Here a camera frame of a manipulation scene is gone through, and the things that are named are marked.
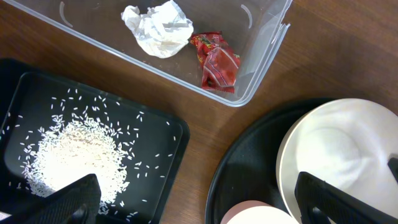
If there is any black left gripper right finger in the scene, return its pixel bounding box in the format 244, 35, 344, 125
294, 172, 397, 224

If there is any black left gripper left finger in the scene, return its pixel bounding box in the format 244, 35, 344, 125
1, 174, 101, 224

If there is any pile of white rice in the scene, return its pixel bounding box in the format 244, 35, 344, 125
23, 118, 128, 215

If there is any large cream bowl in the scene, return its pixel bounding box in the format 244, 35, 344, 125
276, 98, 397, 222

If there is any small pink bowl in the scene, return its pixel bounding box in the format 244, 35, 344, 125
220, 200, 299, 224

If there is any red snack wrapper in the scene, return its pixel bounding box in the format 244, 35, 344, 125
190, 31, 241, 93

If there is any clear plastic waste bin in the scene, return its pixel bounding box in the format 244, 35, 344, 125
12, 0, 292, 107

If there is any round black tray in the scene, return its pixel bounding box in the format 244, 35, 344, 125
205, 98, 330, 224

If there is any rectangular black tray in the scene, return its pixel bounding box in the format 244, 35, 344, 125
1, 58, 190, 223

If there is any crumpled white tissue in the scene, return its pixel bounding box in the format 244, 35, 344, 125
121, 0, 194, 58

